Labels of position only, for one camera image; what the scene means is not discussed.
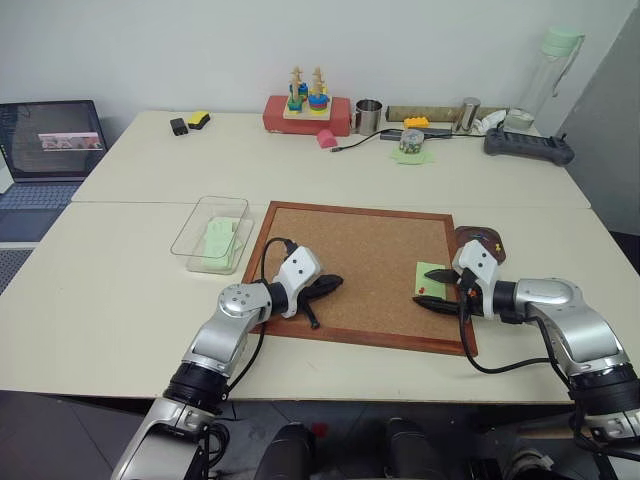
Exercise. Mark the dark brown tray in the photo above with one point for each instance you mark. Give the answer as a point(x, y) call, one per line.
point(480, 234)

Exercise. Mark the wood-framed cork board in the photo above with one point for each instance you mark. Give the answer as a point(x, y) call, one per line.
point(365, 260)

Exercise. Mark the red rectangular box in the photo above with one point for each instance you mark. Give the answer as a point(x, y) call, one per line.
point(275, 117)

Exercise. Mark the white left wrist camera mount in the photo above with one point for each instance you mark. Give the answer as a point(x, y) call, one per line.
point(297, 267)

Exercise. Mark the dark rounded shape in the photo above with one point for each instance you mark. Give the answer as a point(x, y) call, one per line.
point(285, 452)
point(412, 450)

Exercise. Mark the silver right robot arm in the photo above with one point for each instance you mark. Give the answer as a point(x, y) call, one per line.
point(575, 325)

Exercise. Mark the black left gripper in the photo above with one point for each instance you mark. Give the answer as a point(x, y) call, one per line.
point(312, 291)

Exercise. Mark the green sticky note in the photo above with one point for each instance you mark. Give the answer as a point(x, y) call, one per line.
point(425, 280)

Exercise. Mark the long cardboard tube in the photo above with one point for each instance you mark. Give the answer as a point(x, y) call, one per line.
point(440, 112)

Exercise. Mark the stainless steel mug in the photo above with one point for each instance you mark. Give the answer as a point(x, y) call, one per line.
point(369, 117)

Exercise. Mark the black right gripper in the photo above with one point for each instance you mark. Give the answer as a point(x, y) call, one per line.
point(461, 287)

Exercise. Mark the clear plastic box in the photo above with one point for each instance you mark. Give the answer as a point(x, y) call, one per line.
point(215, 235)

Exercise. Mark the small pale green container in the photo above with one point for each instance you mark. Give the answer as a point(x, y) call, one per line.
point(517, 120)

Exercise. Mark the pink half-round block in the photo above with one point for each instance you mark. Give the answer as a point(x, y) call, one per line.
point(327, 139)

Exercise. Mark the black flat adapter hub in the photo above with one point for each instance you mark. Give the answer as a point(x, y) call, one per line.
point(435, 132)

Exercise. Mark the green paper notes pile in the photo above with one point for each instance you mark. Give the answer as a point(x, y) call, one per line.
point(400, 156)

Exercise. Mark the metal cylinder canister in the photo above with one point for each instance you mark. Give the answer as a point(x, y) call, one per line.
point(467, 115)

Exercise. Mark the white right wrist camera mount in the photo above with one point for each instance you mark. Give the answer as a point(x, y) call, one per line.
point(480, 260)

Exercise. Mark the white crumpled object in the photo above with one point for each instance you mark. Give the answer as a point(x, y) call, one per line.
point(492, 121)

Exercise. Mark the stack of green notes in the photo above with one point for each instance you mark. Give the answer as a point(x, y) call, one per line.
point(217, 245)

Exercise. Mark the yellow toy brick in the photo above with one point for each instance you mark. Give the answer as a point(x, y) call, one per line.
point(416, 122)

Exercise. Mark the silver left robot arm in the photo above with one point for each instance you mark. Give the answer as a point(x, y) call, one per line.
point(220, 340)

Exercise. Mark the small black box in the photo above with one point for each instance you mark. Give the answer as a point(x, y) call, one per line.
point(179, 126)

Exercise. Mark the yellow and black eraser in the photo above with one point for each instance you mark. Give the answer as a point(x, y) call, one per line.
point(199, 120)

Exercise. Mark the open laptop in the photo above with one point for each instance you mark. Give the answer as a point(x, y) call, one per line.
point(50, 145)

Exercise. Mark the clear bottle with green lid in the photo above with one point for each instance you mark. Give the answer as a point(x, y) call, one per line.
point(550, 70)

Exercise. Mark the patterned tape roll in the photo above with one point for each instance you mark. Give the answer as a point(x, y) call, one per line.
point(412, 141)

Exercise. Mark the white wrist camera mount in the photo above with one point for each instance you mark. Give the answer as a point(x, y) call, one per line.
point(480, 260)
point(297, 267)

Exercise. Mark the white shoe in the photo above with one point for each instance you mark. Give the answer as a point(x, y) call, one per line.
point(525, 462)

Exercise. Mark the wooden colourful stacking toy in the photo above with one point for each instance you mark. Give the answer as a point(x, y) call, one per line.
point(307, 100)

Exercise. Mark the dark grey power strip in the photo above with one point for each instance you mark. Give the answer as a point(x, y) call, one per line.
point(530, 147)

